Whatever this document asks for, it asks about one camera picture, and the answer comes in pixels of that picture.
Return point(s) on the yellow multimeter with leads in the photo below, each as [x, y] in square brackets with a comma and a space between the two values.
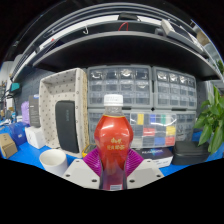
[87, 147]

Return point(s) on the black zip case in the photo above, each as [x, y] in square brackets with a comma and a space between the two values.
[190, 153]

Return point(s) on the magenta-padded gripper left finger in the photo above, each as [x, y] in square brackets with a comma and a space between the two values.
[80, 171]

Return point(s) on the black overhead shelf unit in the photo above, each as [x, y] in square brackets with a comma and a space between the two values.
[126, 50]

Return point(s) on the red drink bottle white cap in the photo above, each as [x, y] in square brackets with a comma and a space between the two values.
[113, 133]

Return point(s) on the clear box of coloured parts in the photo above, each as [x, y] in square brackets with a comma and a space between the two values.
[153, 130]

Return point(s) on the black rounded speaker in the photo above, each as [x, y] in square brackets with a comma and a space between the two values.
[66, 126]

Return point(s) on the white cup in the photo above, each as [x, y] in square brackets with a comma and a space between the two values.
[53, 161]

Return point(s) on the white metal shelf unit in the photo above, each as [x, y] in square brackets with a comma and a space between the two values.
[205, 40]

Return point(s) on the grey small-parts drawer cabinet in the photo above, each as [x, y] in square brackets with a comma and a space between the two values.
[93, 121]
[186, 125]
[120, 83]
[175, 88]

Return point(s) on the green potted plant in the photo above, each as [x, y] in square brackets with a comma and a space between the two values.
[210, 123]

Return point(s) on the blue box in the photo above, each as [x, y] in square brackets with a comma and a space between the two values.
[18, 133]

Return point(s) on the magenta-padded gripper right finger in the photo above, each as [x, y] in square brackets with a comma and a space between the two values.
[146, 171]

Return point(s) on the beige dotted storage basket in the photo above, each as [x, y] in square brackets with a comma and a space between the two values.
[58, 86]

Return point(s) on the dark grey flat box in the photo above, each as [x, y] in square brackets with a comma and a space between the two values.
[34, 111]

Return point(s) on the black box with white label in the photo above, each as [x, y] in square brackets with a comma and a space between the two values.
[156, 156]

